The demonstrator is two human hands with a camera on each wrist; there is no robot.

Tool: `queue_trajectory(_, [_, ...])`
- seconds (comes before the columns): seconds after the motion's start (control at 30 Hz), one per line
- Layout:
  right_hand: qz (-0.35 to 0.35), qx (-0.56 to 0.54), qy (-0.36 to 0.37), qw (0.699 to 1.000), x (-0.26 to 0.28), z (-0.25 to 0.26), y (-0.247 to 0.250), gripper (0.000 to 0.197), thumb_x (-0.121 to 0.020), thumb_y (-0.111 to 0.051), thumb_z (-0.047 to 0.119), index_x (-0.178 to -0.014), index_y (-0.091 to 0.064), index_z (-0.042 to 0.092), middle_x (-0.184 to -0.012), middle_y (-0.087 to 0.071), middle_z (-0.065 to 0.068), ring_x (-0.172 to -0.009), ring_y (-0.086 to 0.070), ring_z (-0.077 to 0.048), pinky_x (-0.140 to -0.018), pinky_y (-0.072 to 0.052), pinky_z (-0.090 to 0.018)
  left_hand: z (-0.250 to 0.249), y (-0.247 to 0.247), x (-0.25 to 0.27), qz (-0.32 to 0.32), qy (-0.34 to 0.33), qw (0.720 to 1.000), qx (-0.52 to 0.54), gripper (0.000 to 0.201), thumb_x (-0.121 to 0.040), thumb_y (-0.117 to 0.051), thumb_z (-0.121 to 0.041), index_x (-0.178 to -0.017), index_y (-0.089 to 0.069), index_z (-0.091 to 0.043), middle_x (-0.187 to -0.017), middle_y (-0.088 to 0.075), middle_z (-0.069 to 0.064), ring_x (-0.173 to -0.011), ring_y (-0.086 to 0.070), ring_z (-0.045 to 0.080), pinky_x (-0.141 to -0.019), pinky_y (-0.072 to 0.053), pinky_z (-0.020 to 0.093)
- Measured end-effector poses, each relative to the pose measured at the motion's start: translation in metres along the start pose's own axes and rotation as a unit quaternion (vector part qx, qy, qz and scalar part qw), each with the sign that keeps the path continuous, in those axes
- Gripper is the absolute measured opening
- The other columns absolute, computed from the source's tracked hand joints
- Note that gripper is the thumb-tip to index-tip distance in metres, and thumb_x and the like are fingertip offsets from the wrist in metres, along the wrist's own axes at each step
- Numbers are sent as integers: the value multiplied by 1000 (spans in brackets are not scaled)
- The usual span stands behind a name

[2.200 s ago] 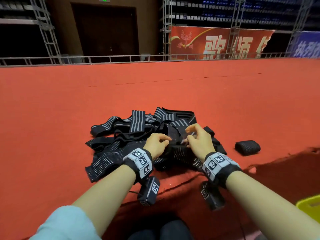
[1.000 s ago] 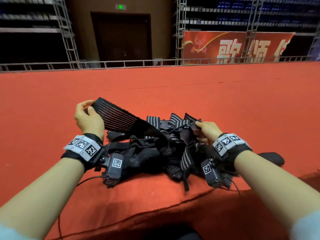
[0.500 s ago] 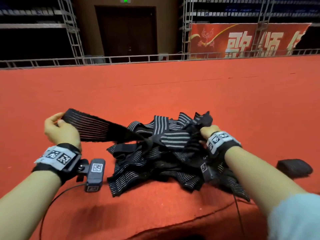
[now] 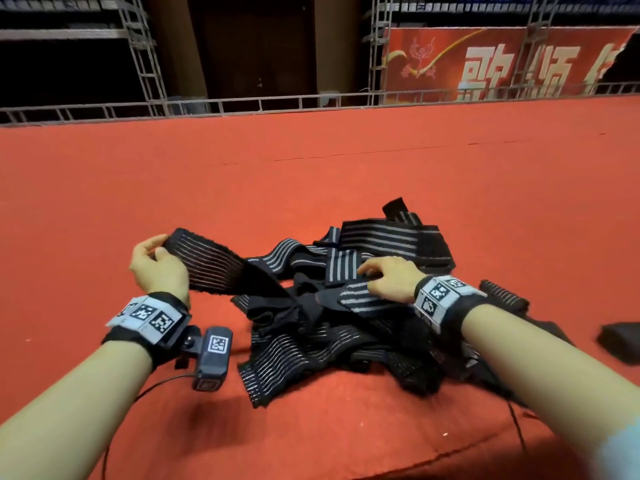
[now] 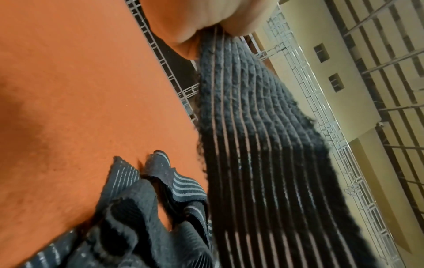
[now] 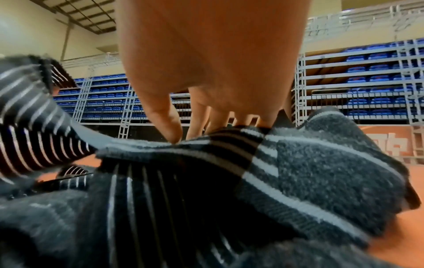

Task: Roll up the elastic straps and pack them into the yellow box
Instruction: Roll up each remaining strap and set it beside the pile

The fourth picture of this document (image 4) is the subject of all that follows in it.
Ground person's left hand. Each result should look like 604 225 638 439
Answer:
128 233 191 308

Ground person's right hand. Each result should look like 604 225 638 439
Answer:
357 255 429 306

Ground black striped strap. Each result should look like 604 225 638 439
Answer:
597 321 640 366
163 227 301 296

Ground pile of black straps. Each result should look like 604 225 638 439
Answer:
230 197 571 409

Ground person's left forearm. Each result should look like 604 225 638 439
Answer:
0 339 153 480

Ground person's right forearm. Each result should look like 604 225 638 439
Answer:
460 303 640 456

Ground black wristband with marker tags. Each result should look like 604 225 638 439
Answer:
102 291 191 371
412 273 489 341

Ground metal railing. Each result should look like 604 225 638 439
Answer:
0 79 640 128

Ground metal truss column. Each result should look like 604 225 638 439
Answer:
115 0 171 116
368 0 396 104
525 0 561 96

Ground red banner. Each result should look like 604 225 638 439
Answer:
383 27 640 104

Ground dark brown door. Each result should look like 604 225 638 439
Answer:
205 0 316 101

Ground tiered bleacher seats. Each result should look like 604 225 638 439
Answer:
395 0 640 26
0 0 136 41

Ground light blue sleeve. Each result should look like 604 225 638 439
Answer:
590 415 640 480

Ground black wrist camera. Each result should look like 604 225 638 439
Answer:
180 325 234 394

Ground thin black camera cable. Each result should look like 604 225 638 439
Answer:
505 399 531 456
100 369 201 480

